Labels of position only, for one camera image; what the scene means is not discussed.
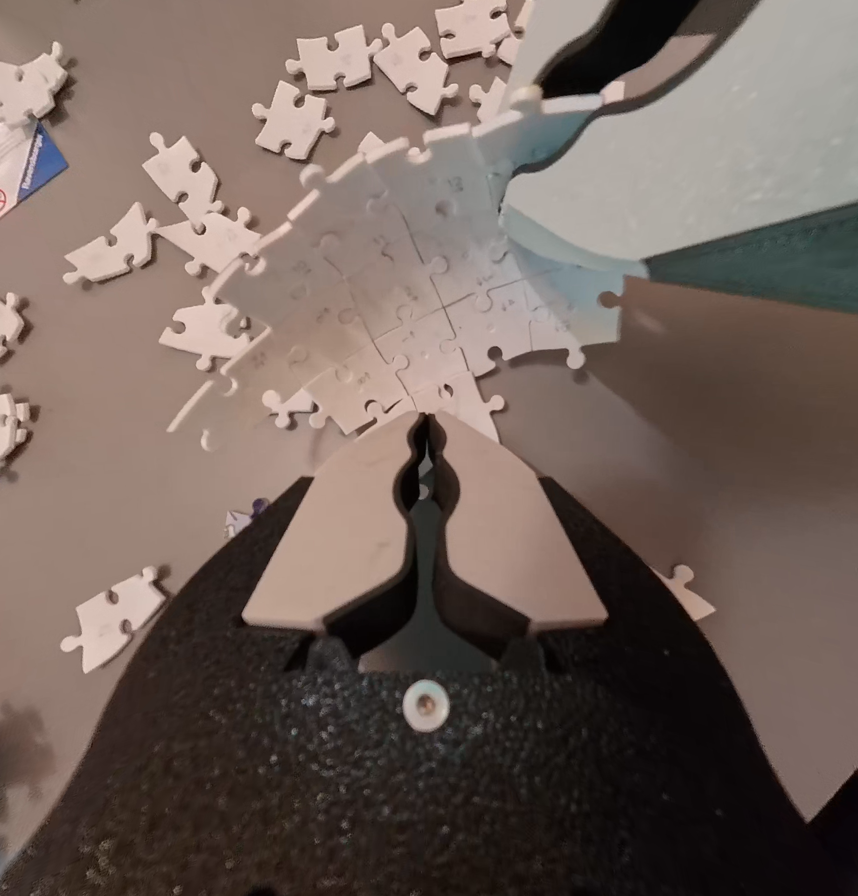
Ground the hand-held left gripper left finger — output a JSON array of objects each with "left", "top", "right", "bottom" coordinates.
[{"left": 242, "top": 412, "right": 427, "bottom": 641}]

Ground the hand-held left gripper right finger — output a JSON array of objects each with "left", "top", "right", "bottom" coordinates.
[{"left": 431, "top": 412, "right": 611, "bottom": 659}]

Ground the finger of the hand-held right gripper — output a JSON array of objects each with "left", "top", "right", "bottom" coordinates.
[
  {"left": 508, "top": 0, "right": 704, "bottom": 100},
  {"left": 501, "top": 0, "right": 858, "bottom": 272}
]

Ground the colourful printed puzzle piece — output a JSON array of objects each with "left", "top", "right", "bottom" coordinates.
[{"left": 224, "top": 497, "right": 272, "bottom": 540}]

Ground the scatter of white pieces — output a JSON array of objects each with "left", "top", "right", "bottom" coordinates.
[{"left": 0, "top": 0, "right": 718, "bottom": 674}]

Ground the bowl-shaped assembled puzzle section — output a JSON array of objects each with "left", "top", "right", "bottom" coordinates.
[{"left": 166, "top": 80, "right": 626, "bottom": 450}]

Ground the white instruction leaflet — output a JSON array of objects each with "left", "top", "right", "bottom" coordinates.
[{"left": 0, "top": 115, "right": 70, "bottom": 235}]

